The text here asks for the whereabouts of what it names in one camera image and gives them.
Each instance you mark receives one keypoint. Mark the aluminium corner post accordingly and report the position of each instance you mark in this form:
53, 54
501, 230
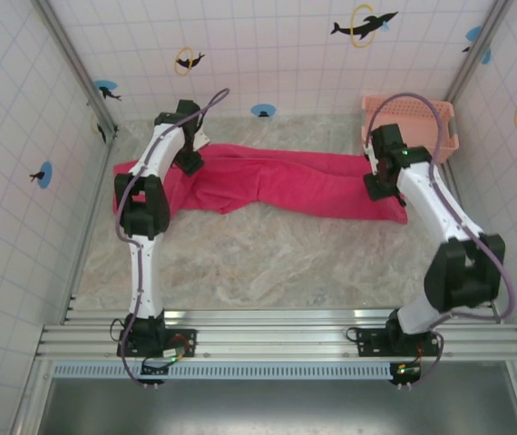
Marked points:
476, 50
72, 59

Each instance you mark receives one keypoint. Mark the aluminium mounting rail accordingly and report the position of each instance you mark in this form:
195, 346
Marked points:
263, 335

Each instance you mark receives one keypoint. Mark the grey metal panel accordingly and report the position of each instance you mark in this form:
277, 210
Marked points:
263, 408

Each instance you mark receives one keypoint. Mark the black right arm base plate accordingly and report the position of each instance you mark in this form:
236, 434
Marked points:
369, 337

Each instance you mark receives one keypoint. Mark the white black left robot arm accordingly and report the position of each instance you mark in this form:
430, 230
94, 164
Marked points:
146, 276

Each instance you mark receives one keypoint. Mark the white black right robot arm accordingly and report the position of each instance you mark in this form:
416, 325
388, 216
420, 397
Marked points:
435, 204

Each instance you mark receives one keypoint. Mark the aluminium table edge rail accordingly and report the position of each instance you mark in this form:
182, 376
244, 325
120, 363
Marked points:
86, 240

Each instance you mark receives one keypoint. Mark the pink plastic basket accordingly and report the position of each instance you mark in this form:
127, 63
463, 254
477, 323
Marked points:
422, 118

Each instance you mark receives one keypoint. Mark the dolphin blue circle sticker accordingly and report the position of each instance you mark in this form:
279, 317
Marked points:
44, 174
474, 34
263, 110
106, 88

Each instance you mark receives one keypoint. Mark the pink long pants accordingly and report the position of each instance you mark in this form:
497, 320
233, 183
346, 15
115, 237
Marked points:
285, 181

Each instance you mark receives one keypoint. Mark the dolphin sticker behind post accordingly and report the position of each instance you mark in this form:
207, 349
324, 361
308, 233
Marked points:
100, 131

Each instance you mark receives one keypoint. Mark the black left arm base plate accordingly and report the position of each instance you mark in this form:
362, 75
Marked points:
186, 337

